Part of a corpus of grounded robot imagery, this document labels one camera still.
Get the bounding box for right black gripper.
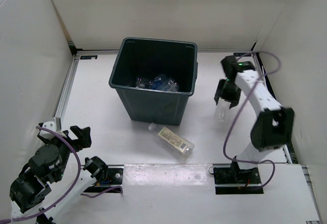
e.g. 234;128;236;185
214;78;242;109

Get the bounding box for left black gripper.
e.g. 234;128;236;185
39;124;92;180

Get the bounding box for clear crushed plastic bottle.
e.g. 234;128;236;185
214;99;230;123

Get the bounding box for large clear labelled bottle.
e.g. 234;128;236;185
148;123;195;161

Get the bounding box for blue label plastic bottle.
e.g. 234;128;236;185
152;74;179;92

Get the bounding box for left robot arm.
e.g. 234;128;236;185
8;122;108;223

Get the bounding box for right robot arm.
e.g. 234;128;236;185
214;55;294;184

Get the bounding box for bottles inside bin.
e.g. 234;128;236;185
135;74;179;92

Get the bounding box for dark green plastic bin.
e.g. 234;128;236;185
108;37;198;126

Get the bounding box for right black corner label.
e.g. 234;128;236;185
233;52;253;58

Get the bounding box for black corner label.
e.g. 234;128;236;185
233;52;253;58
80;55;98;60

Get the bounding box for left black corner label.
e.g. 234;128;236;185
80;55;98;60

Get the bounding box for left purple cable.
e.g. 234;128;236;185
10;124;123;221

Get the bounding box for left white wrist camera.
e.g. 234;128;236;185
39;117;65;140

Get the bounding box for left aluminium frame rail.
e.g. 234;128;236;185
55;55;79;120

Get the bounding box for aluminium frame rail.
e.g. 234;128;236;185
250;52;295;154
55;55;79;120

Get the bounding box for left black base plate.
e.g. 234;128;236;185
83;165;124;194

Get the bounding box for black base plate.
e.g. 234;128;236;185
212;167;264;195
83;165;124;194

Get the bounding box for right aluminium frame rail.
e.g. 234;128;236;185
250;52;295;154

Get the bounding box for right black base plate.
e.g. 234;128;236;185
212;167;264;195

